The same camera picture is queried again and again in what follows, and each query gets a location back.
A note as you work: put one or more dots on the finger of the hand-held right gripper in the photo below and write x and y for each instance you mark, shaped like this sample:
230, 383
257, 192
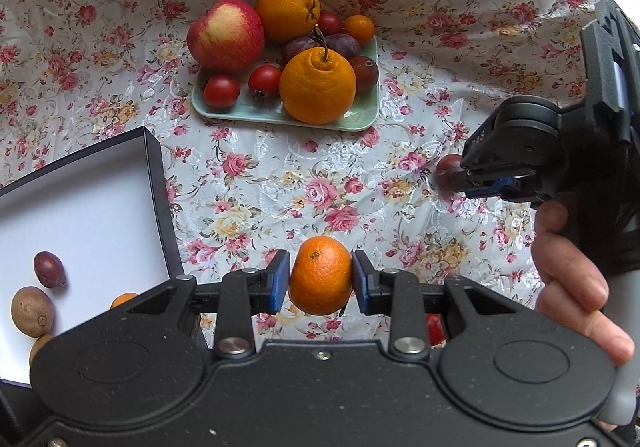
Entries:
492, 186
480, 149

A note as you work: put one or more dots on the navy box with white inside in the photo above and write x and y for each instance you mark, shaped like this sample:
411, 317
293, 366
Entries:
75, 227

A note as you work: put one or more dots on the pale green tray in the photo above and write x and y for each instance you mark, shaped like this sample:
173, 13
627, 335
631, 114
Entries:
250, 113

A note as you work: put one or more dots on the red yellow apple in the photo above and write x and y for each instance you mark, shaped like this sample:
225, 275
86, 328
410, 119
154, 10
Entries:
225, 34

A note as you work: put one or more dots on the brown kiwi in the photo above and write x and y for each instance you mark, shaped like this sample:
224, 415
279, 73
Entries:
31, 312
40, 348

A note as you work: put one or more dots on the dark red plum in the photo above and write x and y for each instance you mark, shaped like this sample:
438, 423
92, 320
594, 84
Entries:
331, 22

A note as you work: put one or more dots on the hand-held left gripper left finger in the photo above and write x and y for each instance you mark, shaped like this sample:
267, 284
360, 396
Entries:
280, 284

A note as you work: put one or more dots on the small mandarin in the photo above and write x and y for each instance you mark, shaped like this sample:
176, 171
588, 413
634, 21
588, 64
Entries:
122, 300
360, 28
320, 277

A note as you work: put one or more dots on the bumpy necked orange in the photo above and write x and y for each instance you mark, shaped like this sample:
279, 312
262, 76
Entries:
317, 87

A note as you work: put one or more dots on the round orange with stem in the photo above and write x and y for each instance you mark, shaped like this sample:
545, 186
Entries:
285, 12

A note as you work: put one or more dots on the person's right hand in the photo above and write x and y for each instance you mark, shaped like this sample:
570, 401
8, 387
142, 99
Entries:
575, 287

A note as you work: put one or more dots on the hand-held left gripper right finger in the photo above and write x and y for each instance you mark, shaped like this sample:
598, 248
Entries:
361, 284

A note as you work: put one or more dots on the floral tablecloth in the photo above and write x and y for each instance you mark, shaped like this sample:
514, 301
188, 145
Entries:
350, 167

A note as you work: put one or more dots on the cherry tomato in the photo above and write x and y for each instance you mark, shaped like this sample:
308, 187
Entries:
221, 91
265, 79

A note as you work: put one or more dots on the red tomato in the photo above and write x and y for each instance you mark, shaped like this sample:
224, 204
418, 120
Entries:
435, 329

